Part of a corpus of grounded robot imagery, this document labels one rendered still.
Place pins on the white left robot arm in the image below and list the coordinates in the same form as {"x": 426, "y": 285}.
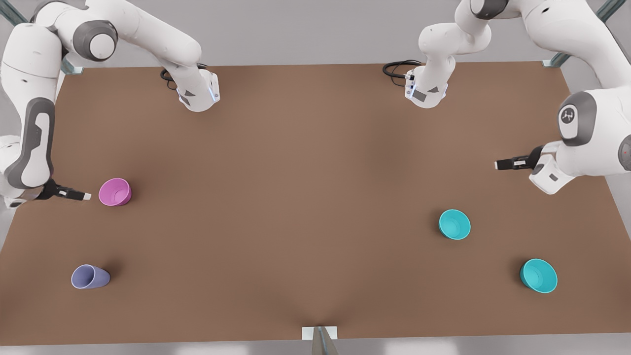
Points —
{"x": 567, "y": 24}

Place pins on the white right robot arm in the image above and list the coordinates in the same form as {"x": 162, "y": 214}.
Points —
{"x": 34, "y": 64}

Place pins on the pink bowl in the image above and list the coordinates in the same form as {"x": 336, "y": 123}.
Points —
{"x": 114, "y": 192}

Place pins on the lavender blue bowl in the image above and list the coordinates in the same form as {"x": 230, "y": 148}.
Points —
{"x": 89, "y": 277}

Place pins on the teal bowl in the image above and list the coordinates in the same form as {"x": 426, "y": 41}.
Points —
{"x": 454, "y": 224}
{"x": 539, "y": 276}

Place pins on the silver frame post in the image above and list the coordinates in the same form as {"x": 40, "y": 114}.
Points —
{"x": 11, "y": 11}
{"x": 604, "y": 10}
{"x": 320, "y": 340}

